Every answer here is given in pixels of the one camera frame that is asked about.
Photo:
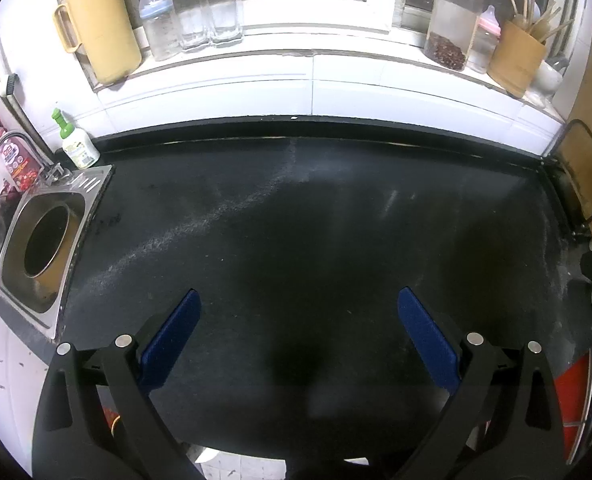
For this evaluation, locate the stainless steel sink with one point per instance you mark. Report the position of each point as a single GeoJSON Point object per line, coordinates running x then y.
{"type": "Point", "coordinates": [20, 280]}

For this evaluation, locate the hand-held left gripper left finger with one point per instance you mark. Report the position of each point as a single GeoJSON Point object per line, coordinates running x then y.
{"type": "Point", "coordinates": [171, 335]}

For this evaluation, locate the clear glass tumbler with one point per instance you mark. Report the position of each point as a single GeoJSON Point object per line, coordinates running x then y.
{"type": "Point", "coordinates": [224, 10]}
{"type": "Point", "coordinates": [190, 17]}

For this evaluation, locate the white ceramic jar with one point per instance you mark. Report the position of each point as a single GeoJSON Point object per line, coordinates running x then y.
{"type": "Point", "coordinates": [550, 79]}

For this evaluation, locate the pink cap baby bottle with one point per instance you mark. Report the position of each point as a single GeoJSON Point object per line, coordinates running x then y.
{"type": "Point", "coordinates": [482, 42]}

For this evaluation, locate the red printed packet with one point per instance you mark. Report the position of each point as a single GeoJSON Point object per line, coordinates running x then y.
{"type": "Point", "coordinates": [20, 167]}

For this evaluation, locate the glass jar with red beans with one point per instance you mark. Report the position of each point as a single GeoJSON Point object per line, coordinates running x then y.
{"type": "Point", "coordinates": [451, 30]}

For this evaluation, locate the metal faucet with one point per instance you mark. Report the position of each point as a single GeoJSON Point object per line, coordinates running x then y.
{"type": "Point", "coordinates": [13, 136]}

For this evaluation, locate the green cap soap bottle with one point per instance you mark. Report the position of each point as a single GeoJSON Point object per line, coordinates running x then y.
{"type": "Point", "coordinates": [80, 150]}

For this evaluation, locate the white head dish brush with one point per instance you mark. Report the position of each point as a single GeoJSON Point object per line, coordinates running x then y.
{"type": "Point", "coordinates": [8, 85]}

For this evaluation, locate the yellow plastic pitcher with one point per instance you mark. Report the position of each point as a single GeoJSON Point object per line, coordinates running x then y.
{"type": "Point", "coordinates": [103, 30]}

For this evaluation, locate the red cabinet doors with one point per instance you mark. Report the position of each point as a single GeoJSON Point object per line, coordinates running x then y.
{"type": "Point", "coordinates": [573, 390]}

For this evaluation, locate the bamboo chopstick holder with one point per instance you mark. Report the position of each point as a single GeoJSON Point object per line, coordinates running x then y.
{"type": "Point", "coordinates": [516, 62]}

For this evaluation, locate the bundle of wooden chopsticks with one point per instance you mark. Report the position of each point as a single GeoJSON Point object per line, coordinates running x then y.
{"type": "Point", "coordinates": [528, 7]}

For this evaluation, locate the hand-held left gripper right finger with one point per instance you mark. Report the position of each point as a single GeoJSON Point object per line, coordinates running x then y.
{"type": "Point", "coordinates": [428, 340]}

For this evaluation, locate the blue cap baby bottle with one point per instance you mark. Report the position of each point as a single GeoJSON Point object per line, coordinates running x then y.
{"type": "Point", "coordinates": [159, 25]}

